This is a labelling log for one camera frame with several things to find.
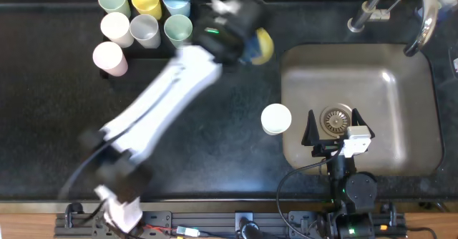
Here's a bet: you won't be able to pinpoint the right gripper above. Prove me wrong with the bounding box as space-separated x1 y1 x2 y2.
301 107 376 158

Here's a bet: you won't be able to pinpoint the white cup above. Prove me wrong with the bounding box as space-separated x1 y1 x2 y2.
260 103 293 136
99 11 135 49

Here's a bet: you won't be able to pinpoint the yellow cup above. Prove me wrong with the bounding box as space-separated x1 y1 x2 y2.
130 0 163 21
240 26 276 66

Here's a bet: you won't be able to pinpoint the pink cup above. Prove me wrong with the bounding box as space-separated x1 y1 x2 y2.
92 41 129 78

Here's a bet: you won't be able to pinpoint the steel sink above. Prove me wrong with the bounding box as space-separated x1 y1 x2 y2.
280 43 446 177

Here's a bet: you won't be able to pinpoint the steel tap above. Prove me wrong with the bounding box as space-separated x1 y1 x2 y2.
346 0 440 57

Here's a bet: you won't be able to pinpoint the black tray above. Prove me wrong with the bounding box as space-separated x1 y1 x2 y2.
99 0 197 83

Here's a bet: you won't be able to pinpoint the grey cup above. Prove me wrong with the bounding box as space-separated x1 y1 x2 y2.
129 14 162 49

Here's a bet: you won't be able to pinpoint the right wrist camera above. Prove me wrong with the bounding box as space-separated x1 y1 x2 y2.
339 125 372 158

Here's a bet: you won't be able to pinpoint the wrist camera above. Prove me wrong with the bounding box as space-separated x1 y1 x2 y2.
339 125 372 158
210 0 243 16

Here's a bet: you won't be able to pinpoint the mounting rail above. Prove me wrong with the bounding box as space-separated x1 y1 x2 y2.
53 202 439 239

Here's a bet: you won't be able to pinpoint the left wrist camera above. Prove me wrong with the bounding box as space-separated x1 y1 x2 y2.
210 0 243 16

